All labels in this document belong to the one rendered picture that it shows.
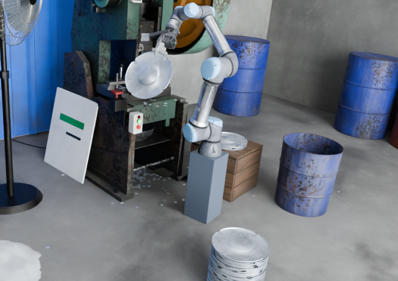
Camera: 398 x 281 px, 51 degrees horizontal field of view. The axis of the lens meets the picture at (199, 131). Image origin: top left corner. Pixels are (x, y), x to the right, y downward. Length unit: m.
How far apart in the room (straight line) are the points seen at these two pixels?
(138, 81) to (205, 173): 0.70
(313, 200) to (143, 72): 1.45
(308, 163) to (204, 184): 0.72
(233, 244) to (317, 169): 0.98
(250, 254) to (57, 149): 1.85
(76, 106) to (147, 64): 0.94
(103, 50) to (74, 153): 0.79
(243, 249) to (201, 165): 0.70
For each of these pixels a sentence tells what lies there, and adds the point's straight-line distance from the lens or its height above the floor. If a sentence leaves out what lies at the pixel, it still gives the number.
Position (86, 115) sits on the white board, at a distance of 3.13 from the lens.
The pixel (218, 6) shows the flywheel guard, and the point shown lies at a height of 1.32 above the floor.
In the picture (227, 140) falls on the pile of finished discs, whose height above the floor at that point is 0.38.
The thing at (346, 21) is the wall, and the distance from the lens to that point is 5.72.
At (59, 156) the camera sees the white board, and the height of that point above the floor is 0.10.
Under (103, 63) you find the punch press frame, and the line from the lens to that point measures 3.12.
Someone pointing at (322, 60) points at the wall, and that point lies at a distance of 5.86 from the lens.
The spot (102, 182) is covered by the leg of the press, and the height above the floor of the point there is 0.03.
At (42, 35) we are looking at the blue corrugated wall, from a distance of 3.94.
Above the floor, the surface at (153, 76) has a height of 0.94.
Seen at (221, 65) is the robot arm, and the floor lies 1.05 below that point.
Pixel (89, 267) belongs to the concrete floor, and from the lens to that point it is 2.39.
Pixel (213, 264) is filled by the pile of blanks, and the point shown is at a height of 0.16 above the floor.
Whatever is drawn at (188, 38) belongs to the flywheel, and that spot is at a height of 1.06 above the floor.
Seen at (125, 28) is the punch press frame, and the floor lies 1.13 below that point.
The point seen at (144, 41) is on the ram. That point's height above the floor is 1.04.
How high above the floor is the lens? 1.46
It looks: 20 degrees down
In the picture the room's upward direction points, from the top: 6 degrees clockwise
